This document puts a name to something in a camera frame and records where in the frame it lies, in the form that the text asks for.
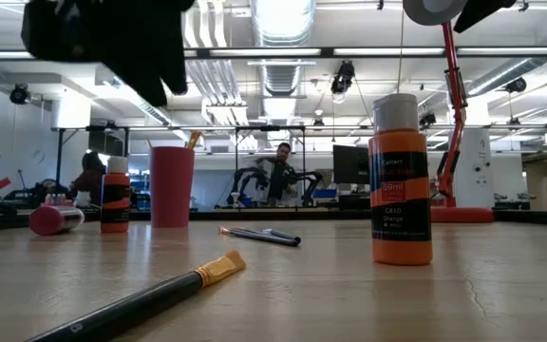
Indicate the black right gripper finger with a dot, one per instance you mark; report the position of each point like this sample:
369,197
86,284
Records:
484,9

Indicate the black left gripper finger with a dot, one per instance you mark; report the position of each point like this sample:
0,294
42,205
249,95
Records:
176,57
143,76

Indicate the black paintbrush orange bristles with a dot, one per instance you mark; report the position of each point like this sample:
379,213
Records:
194,139

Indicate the red plastic cup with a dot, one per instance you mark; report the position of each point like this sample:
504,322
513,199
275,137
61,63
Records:
171,190

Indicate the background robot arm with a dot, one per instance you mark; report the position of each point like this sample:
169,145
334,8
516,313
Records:
314,178
241,176

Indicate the small red-orange paint bottle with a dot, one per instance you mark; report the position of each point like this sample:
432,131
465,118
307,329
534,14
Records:
115,183

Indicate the small orange paint bottle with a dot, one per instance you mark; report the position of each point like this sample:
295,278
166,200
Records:
399,142

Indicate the magenta paint bottle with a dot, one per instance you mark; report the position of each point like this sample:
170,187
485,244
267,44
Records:
45,220

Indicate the red desk lamp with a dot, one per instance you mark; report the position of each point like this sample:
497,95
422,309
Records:
454,71

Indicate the black ceiling spotlight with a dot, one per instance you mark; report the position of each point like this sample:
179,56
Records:
19,93
517,87

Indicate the person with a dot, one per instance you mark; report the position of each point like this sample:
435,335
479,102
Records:
280,176
90,180

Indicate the pink bottle set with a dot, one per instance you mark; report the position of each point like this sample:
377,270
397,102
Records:
57,199

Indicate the black overhead beam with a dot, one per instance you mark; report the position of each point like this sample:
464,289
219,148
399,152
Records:
326,52

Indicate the thin black paintbrush tan tip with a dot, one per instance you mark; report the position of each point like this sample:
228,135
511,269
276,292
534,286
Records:
254,237

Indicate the black monitor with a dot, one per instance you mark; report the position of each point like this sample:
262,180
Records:
349,164

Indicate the wide flat black paintbrush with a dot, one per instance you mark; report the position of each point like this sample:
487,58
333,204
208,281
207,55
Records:
136,301

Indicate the silver ventilation duct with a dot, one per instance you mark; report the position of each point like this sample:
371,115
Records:
283,71

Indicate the black background rig frame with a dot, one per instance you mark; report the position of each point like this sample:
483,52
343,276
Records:
60,161

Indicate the black hanging camera mount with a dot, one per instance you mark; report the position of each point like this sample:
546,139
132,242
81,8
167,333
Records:
345,76

